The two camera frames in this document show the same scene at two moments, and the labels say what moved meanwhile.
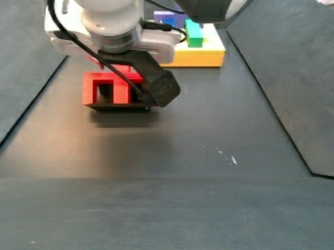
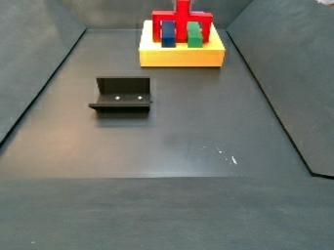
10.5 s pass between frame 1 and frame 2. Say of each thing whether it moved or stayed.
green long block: stayed
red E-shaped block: moved
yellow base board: stayed
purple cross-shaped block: moved
